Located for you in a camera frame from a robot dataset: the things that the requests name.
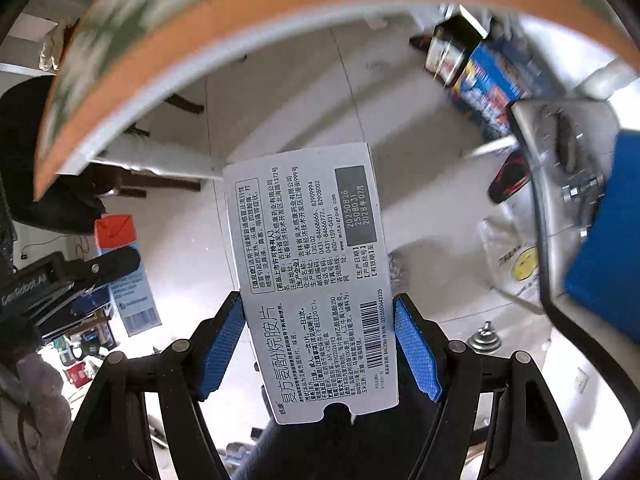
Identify red and blue medicine box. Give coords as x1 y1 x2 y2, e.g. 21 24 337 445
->
94 213 162 337

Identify black jacket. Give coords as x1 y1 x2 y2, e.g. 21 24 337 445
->
0 79 107 226

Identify grey office chair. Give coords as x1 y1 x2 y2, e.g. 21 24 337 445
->
507 99 640 361

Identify smiley plastic bag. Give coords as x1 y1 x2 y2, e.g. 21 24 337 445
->
477 215 547 317

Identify red and black slipper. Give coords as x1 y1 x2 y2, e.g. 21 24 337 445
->
487 152 532 206

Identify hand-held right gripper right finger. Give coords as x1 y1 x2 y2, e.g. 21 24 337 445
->
393 292 576 480

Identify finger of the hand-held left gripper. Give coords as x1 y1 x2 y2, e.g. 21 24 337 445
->
64 247 142 287
39 287 112 337

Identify white table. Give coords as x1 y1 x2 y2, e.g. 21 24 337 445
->
60 130 226 182

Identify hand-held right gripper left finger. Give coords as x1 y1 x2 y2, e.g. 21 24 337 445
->
70 290 247 480

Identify person's left forearm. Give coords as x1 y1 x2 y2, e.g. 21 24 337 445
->
0 320 77 480

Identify white medicine box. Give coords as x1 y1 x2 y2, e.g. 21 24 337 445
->
222 142 401 426

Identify black printed box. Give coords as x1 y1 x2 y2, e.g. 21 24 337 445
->
425 14 490 87

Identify grey fluffy slipper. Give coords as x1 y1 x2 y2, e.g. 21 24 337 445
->
387 252 414 294

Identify white stick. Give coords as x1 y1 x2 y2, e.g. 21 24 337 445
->
464 136 519 159

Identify green checkered chess mat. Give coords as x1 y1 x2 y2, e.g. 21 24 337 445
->
35 0 640 201

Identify blue toy box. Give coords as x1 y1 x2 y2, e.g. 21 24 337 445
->
452 42 532 133

